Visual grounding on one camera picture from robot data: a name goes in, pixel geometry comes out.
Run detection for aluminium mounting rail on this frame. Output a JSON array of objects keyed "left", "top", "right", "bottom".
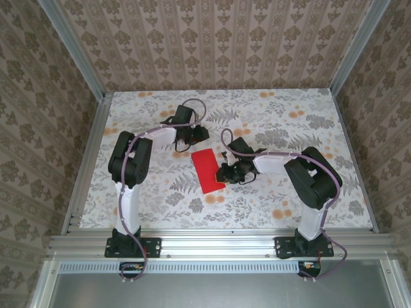
[{"left": 46, "top": 234, "right": 398, "bottom": 259}]

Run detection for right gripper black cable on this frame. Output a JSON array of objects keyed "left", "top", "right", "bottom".
[{"left": 237, "top": 171, "right": 258, "bottom": 186}]

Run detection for red cloth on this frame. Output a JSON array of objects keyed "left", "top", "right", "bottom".
[{"left": 191, "top": 148, "right": 227, "bottom": 194}]

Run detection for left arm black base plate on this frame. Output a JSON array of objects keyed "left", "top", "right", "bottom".
[{"left": 104, "top": 236, "right": 162, "bottom": 259}]

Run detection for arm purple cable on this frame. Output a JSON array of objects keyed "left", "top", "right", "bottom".
[
  {"left": 118, "top": 98, "right": 208, "bottom": 285},
  {"left": 220, "top": 128, "right": 349, "bottom": 283}
]

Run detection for aluminium side rail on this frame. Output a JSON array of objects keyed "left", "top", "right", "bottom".
[
  {"left": 332, "top": 92, "right": 380, "bottom": 234},
  {"left": 60, "top": 92, "right": 113, "bottom": 235}
]

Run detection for floral table cover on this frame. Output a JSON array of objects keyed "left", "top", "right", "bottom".
[{"left": 78, "top": 89, "right": 375, "bottom": 230}]

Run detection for small black controller board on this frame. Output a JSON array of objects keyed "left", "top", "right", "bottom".
[
  {"left": 119, "top": 261, "right": 146, "bottom": 279},
  {"left": 297, "top": 260, "right": 322, "bottom": 278}
]

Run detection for grey metal panel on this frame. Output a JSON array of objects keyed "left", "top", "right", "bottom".
[{"left": 30, "top": 259, "right": 411, "bottom": 308}]

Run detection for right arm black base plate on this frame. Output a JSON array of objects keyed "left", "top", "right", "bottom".
[{"left": 274, "top": 236, "right": 335, "bottom": 260}]

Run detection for aluminium corner post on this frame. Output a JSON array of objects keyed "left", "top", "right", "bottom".
[
  {"left": 38, "top": 0, "right": 107, "bottom": 100},
  {"left": 330, "top": 0, "right": 394, "bottom": 94}
]

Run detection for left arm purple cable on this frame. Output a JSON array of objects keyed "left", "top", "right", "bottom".
[{"left": 118, "top": 98, "right": 208, "bottom": 285}]

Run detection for slotted white cable duct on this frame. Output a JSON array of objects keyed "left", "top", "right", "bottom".
[{"left": 59, "top": 260, "right": 301, "bottom": 274}]

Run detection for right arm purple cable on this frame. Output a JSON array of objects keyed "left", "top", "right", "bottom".
[{"left": 220, "top": 128, "right": 349, "bottom": 283}]

